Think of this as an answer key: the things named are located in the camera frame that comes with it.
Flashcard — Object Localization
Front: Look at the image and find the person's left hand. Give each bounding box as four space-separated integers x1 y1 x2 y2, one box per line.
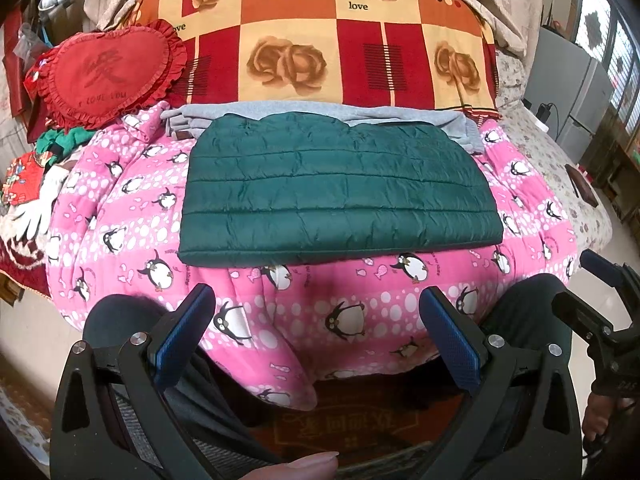
242 452 338 480

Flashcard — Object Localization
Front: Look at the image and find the pink penguin quilt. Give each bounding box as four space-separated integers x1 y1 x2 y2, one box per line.
47 103 578 411

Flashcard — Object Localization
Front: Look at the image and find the green knitted cloth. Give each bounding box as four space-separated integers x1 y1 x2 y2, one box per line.
35 127 96 168

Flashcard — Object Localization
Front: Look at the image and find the grey refrigerator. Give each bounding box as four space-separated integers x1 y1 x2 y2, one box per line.
524 28 613 162

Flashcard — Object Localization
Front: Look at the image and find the red orange rose blanket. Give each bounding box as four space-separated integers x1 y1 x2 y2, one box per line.
126 0 498 118

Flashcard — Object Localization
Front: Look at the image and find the grey sweatshirt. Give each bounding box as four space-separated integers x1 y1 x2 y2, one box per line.
160 101 485 155

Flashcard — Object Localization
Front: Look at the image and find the beige floral bed sheet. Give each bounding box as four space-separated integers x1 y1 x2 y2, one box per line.
463 0 613 252

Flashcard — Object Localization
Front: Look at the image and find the dark green puffer jacket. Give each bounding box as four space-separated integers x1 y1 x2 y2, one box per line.
178 113 503 268

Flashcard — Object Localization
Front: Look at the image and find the dark wallet on bed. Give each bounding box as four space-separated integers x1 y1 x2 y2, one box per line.
565 164 599 208

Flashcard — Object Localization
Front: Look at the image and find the window with lattice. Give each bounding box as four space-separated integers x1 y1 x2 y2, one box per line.
575 0 639 138

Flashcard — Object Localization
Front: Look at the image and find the person's right hand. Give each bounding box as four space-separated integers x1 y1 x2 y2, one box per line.
582 392 634 441

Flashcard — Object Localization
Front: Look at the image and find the red heart-shaped pillow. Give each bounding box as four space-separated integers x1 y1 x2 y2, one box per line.
35 20 188 130

